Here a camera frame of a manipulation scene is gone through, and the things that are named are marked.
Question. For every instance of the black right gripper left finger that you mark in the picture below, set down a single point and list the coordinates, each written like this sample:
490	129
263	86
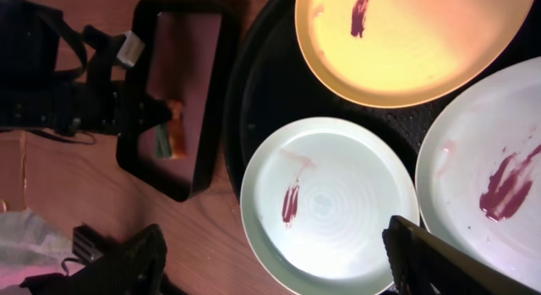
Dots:
134	266

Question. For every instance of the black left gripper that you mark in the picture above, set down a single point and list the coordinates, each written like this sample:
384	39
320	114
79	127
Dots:
35	100

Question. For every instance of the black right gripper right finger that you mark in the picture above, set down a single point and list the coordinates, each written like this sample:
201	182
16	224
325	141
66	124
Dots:
423	264

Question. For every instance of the green orange sponge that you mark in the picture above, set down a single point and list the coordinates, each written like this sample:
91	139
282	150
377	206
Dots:
170	136

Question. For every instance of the pale green plate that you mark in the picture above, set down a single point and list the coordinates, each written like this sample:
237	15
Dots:
478	172

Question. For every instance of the light blue plate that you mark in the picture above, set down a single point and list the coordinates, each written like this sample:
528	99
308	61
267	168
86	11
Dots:
315	199

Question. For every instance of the rectangular brown tray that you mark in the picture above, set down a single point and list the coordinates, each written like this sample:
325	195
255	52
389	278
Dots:
189	51

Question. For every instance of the round black tray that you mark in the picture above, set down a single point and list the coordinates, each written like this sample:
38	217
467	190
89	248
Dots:
273	86

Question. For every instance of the yellow plate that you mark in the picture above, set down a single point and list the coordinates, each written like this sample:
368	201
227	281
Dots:
402	53

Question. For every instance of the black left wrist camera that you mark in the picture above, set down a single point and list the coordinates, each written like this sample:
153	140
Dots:
29	45

